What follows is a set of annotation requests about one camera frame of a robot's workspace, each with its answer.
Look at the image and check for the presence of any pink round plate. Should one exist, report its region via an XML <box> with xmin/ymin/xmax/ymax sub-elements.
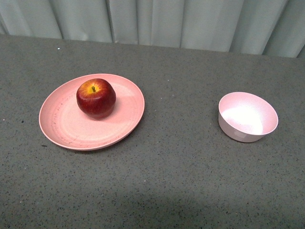
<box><xmin>39</xmin><ymin>73</ymin><xmax>145</xmax><ymax>151</ymax></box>

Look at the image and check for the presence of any grey pleated curtain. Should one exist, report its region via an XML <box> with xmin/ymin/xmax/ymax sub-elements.
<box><xmin>0</xmin><ymin>0</ymin><xmax>305</xmax><ymax>58</ymax></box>

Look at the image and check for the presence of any red yellow apple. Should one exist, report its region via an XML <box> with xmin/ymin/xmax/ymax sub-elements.
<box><xmin>76</xmin><ymin>78</ymin><xmax>116</xmax><ymax>119</ymax></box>

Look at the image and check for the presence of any pale pink bowl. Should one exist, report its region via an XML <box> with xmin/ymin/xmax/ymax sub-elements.
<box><xmin>218</xmin><ymin>92</ymin><xmax>278</xmax><ymax>143</ymax></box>

